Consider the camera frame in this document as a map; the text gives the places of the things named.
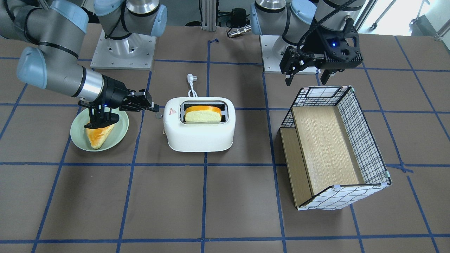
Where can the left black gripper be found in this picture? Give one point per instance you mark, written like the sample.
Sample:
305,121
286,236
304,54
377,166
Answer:
316,45

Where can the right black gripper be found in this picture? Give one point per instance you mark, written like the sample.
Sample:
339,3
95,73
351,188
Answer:
113,92

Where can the white toaster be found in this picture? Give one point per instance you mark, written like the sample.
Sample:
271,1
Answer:
196,136

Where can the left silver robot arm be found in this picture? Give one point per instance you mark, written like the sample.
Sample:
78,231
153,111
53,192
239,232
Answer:
295,20

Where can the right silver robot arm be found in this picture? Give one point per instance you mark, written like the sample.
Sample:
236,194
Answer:
57,34

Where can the yellow bread slice in toaster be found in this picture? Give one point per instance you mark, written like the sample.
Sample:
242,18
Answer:
203,113

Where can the triangular bread on plate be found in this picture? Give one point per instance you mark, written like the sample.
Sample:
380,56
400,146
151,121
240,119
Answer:
97,137

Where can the green plate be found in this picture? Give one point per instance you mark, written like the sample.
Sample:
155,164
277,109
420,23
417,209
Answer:
80,139

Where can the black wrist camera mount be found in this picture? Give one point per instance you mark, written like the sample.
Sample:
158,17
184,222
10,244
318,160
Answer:
99,118

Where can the aluminium frame post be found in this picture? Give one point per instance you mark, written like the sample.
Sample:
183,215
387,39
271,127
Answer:
208,12

